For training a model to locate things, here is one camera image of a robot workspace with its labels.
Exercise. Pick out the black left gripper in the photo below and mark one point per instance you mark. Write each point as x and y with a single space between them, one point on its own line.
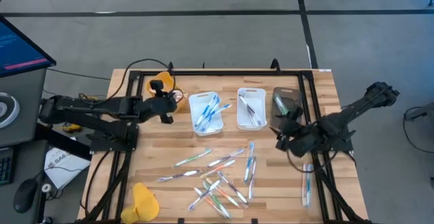
156 107

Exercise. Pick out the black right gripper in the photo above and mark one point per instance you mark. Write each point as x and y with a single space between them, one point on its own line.
298 137

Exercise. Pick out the orange toothbrush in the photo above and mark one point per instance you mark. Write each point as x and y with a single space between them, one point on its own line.
218 168
179 95
210 202
223 192

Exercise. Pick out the purple toothbrush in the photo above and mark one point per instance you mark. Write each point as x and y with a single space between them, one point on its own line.
204 195
259 118
178 175
225 157
254 117
245 105
232 187
250 112
252 181

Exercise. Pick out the yellow plastic bin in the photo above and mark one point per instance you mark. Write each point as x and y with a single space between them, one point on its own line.
167 79

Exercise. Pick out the white plastic bin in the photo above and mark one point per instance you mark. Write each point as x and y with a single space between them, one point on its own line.
196 103
261 96

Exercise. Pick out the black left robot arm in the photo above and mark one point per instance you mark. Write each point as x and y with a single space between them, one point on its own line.
91 110

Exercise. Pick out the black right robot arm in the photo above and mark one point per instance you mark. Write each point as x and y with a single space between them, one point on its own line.
356 112

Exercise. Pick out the black arched clamp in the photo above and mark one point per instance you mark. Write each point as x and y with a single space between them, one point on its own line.
170 64
275 60

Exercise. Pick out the grey translucent plastic bin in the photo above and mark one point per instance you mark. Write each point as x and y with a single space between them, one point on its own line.
295 95

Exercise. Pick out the white label sticker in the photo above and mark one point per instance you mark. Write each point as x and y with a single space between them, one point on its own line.
325 70

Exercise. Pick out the black clamp foot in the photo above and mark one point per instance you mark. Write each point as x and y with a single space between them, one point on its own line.
181 221
254 221

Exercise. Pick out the yellow cloth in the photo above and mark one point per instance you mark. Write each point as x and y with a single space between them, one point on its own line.
144 203

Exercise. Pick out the yellow tool on floor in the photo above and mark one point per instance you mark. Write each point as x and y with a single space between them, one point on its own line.
72 128

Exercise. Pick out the black desk leg bar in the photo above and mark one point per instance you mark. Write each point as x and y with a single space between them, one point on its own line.
57 142

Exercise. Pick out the white printed paper sheet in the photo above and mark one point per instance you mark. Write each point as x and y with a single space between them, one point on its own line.
64 169

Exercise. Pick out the grey side desk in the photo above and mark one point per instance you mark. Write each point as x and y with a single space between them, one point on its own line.
28 88

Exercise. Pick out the white tape roll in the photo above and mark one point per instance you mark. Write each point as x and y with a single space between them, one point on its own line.
46 184

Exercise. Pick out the white round device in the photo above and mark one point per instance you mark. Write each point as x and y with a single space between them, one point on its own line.
12 110

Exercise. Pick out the computer monitor blue screen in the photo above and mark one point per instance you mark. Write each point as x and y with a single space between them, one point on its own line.
17 51

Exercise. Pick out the black computer mouse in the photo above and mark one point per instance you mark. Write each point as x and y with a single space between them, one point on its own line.
25 193

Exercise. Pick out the black keyboard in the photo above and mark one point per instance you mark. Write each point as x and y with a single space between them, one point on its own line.
6 166

